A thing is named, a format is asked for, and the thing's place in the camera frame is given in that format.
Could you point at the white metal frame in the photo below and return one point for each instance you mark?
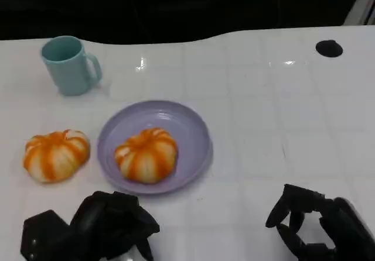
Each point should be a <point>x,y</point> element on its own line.
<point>361,8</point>

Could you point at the black round table grommet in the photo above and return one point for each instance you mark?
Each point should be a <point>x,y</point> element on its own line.
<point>329,48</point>

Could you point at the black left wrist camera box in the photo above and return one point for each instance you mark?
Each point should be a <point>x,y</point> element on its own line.
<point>44,236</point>

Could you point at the lilac plate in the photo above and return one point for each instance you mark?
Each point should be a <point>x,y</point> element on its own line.
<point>187,129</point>

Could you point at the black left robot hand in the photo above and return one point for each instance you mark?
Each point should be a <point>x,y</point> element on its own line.
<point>102,224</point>

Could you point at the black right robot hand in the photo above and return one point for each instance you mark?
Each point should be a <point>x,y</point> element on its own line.
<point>348,228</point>

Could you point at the pale green mug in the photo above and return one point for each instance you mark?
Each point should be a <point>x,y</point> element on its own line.
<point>70,70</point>

